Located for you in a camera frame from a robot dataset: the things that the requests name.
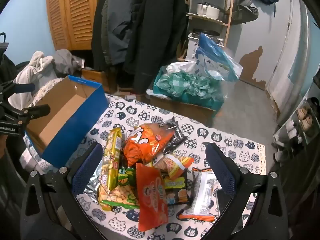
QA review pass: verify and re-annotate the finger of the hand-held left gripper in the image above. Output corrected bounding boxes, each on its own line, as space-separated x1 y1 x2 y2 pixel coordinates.
0 80 36 98
15 104 51 125

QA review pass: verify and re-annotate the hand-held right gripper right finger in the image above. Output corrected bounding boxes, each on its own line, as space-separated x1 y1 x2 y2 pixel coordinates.
205 142 301 240

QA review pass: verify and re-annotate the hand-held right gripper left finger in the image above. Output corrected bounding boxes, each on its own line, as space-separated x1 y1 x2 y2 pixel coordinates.
20 142 104 240

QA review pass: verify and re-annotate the long yellow cracker packet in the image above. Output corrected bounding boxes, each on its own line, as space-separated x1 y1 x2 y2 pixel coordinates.
97 127 125 205

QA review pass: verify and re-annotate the white packet with orange edges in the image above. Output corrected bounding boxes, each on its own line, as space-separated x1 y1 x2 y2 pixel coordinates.
178 167 221 222

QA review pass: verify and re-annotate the green snack bag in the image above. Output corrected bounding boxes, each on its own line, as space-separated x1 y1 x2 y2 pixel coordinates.
76 166 141 210

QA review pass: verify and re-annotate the orange striped wafer packet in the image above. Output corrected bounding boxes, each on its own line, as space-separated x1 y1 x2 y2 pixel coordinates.
153 154 195 181

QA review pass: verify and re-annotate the blue cardboard box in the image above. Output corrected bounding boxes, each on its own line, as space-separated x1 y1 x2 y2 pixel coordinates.
24 75 109 168

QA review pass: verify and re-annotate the black burger-print snack packet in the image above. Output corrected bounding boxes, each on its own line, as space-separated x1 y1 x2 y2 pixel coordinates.
163 171 195 206

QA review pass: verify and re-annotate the large orange chip bag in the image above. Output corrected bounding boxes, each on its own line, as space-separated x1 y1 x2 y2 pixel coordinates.
122 123 176 167

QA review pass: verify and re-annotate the orange-red snack packet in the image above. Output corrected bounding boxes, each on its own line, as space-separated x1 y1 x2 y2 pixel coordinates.
135 162 169 232

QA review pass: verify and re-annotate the white fleece blanket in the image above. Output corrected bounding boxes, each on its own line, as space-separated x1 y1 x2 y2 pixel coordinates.
13 51 57 111

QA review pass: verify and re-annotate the black bag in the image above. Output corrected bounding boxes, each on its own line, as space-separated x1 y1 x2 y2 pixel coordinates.
0 32 18 86

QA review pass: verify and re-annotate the grey garment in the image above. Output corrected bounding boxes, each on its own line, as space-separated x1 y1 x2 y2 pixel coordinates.
53 49 83 77

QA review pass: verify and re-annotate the wooden crate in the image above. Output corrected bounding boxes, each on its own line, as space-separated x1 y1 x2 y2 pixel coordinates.
81 68 118 93

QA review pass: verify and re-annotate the teal-edged cardboard box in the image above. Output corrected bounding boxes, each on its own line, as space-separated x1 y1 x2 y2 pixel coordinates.
146 79 225 128

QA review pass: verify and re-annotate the white shoe rack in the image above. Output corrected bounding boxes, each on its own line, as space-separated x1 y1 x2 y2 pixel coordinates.
272 94 320 166

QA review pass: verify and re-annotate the cat-print tablecloth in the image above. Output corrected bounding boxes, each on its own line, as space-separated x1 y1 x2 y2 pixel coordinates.
25 77 267 240

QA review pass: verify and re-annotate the wooden louvered wardrobe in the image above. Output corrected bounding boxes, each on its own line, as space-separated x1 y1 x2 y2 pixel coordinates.
45 0 106 52

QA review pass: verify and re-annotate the dark olive coat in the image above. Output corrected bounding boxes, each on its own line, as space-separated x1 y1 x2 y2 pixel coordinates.
90 0 113 71

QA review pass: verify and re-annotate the group of shoes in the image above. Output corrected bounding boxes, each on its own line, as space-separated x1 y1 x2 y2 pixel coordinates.
274 97 319 163

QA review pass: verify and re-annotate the white plastic bag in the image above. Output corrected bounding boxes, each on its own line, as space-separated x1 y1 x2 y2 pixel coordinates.
164 61 201 76

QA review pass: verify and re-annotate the grey jacket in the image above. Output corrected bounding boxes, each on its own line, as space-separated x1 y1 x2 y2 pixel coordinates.
101 0 133 66

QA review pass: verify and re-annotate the blue plastic bag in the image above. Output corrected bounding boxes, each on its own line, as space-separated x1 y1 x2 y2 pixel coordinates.
196 33 243 82

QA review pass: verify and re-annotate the dark metal pot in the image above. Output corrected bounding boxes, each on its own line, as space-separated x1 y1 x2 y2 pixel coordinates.
192 28 222 40

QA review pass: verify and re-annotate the white door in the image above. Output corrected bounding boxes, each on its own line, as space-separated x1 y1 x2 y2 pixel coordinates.
264 0 311 101

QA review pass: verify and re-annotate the long black coat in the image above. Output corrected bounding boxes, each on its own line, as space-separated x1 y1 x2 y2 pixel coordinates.
123 0 190 95

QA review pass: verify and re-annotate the wooden shelf rack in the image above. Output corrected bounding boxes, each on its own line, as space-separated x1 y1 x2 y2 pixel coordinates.
186 0 238 48

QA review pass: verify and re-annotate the grey hanging bag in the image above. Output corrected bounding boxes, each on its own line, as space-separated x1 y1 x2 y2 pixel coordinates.
234 0 260 26

